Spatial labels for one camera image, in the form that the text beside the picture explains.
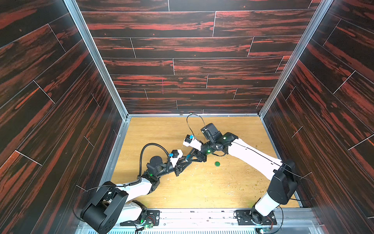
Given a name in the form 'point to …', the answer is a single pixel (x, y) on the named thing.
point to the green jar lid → (217, 164)
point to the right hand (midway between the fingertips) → (191, 154)
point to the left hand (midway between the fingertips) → (189, 161)
